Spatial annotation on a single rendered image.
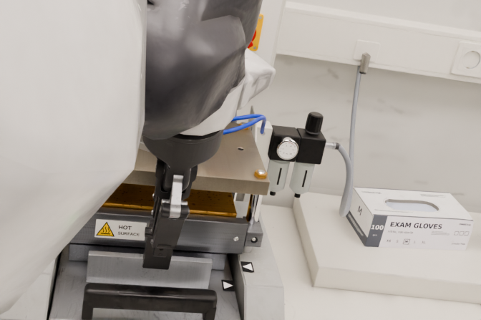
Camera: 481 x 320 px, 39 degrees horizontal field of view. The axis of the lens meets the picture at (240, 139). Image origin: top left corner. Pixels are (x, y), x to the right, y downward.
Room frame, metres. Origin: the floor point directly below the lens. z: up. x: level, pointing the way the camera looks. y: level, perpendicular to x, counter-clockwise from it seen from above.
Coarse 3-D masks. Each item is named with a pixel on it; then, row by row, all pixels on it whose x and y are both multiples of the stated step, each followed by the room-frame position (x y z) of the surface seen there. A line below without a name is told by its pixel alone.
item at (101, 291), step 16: (96, 288) 0.61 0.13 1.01; (112, 288) 0.61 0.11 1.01; (128, 288) 0.62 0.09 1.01; (144, 288) 0.63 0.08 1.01; (160, 288) 0.63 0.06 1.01; (176, 288) 0.64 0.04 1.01; (96, 304) 0.60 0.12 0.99; (112, 304) 0.61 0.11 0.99; (128, 304) 0.61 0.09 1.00; (144, 304) 0.61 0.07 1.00; (160, 304) 0.62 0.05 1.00; (176, 304) 0.62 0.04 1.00; (192, 304) 0.63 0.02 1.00; (208, 304) 0.63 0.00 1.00
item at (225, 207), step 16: (128, 192) 0.75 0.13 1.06; (144, 192) 0.75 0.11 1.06; (192, 192) 0.78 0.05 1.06; (208, 192) 0.79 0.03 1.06; (224, 192) 0.79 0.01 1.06; (128, 208) 0.72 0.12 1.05; (144, 208) 0.72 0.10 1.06; (192, 208) 0.74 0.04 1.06; (208, 208) 0.74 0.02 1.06; (224, 208) 0.75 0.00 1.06
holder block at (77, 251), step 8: (72, 248) 0.71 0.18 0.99; (80, 248) 0.71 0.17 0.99; (88, 248) 0.71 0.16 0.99; (96, 248) 0.71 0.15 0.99; (104, 248) 0.71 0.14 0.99; (112, 248) 0.72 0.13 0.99; (120, 248) 0.72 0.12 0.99; (128, 248) 0.72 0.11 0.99; (136, 248) 0.72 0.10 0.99; (144, 248) 0.73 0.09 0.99; (72, 256) 0.71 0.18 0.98; (80, 256) 0.71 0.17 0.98; (184, 256) 0.74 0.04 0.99; (192, 256) 0.74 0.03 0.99; (200, 256) 0.74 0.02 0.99; (208, 256) 0.74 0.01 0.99; (216, 256) 0.74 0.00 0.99; (224, 256) 0.75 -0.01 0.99; (216, 264) 0.74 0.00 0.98; (224, 264) 0.75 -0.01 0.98
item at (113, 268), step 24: (72, 264) 0.70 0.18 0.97; (96, 264) 0.67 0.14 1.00; (120, 264) 0.68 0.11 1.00; (192, 264) 0.69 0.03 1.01; (72, 288) 0.65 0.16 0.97; (192, 288) 0.70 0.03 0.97; (216, 288) 0.71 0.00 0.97; (72, 312) 0.61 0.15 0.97; (96, 312) 0.62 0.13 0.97; (120, 312) 0.63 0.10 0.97; (144, 312) 0.63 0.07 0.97; (168, 312) 0.64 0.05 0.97; (216, 312) 0.66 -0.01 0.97
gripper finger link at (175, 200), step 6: (174, 180) 0.55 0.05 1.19; (180, 180) 0.55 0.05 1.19; (174, 186) 0.55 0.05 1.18; (180, 186) 0.55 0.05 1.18; (174, 192) 0.55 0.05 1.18; (180, 192) 0.55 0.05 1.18; (174, 198) 0.54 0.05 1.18; (180, 198) 0.54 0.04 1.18; (174, 204) 0.54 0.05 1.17; (180, 204) 0.55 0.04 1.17; (186, 204) 0.55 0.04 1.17; (174, 210) 0.54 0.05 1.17; (180, 210) 0.54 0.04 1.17; (168, 216) 0.54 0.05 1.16; (174, 216) 0.54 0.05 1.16
